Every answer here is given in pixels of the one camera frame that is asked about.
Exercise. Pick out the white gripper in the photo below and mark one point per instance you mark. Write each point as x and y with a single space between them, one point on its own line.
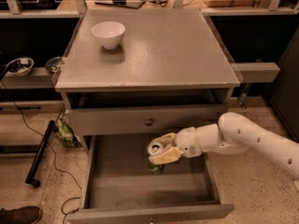
187 141

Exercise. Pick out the green soda can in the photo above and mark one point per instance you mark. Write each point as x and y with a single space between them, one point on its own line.
155 169

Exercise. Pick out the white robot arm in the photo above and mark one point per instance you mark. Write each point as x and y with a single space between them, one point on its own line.
233 134

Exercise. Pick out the round metal drawer knob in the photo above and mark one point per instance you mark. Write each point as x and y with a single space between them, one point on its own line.
149 121

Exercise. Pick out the closed top drawer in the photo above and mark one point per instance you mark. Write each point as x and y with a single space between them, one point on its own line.
123 120

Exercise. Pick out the open middle drawer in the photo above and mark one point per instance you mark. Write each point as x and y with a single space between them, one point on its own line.
120 189

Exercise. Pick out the grey drawer cabinet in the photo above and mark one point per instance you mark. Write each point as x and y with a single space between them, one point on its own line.
167 57

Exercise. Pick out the green snack bag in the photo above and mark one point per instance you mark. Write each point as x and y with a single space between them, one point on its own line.
65 133

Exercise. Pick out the white ceramic bowl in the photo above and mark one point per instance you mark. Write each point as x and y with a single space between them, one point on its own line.
109 33

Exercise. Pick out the black tube on floor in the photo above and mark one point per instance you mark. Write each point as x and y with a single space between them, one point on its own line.
30 179

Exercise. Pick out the dark bowl on shelf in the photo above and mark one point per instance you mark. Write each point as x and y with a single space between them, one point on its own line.
54 64

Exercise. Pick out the brown shoe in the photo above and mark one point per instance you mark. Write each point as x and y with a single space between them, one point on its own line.
23 215

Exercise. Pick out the white bowl with items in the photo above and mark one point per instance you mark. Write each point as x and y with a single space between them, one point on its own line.
20 66

